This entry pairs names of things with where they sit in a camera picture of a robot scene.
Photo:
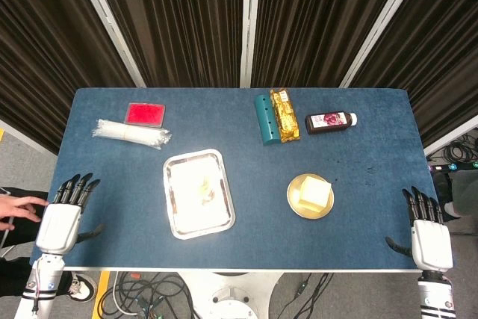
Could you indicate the white partition post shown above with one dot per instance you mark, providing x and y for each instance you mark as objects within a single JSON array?
[
  {"x": 247, "y": 24},
  {"x": 108, "y": 20},
  {"x": 452, "y": 134},
  {"x": 381, "y": 31}
]

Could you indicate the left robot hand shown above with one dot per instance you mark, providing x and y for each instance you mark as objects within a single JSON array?
[{"x": 58, "y": 227}]

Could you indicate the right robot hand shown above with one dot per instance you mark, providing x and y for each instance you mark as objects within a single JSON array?
[{"x": 431, "y": 244}]

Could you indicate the gold snack packet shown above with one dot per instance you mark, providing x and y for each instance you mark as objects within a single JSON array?
[{"x": 287, "y": 117}]

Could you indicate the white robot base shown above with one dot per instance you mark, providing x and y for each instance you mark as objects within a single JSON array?
[{"x": 231, "y": 296}]

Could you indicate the yellow sponge block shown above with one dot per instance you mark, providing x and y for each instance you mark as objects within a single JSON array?
[{"x": 313, "y": 192}]

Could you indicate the bundle of clear straws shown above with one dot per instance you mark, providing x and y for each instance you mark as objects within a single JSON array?
[{"x": 130, "y": 134}]

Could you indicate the rectangular steel tray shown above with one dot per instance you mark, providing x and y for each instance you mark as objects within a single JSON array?
[{"x": 186, "y": 218}]

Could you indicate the teal plastic holder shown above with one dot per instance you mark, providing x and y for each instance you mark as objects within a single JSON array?
[{"x": 266, "y": 124}]

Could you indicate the blue table cloth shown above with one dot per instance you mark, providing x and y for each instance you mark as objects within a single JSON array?
[{"x": 261, "y": 240}]

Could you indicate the round steel plate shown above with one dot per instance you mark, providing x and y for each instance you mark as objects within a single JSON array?
[{"x": 295, "y": 203}]

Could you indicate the white black sneaker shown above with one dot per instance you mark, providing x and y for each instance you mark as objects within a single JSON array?
[{"x": 84, "y": 287}]

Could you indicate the person's bare hand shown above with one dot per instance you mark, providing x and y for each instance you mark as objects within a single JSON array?
[{"x": 18, "y": 210}]

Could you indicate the dark brown pleated curtain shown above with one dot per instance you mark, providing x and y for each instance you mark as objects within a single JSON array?
[
  {"x": 45, "y": 54},
  {"x": 440, "y": 54},
  {"x": 179, "y": 20},
  {"x": 317, "y": 20}
]

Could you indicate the grey trousers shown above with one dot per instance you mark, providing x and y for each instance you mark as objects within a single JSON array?
[{"x": 465, "y": 192}]

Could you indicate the brown bottle white cap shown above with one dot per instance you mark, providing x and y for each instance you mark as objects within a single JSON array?
[{"x": 328, "y": 123}]

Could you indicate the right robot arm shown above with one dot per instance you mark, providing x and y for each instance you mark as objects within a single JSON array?
[{"x": 435, "y": 296}]

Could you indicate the clear case red contents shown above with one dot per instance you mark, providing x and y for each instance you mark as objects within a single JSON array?
[{"x": 145, "y": 114}]

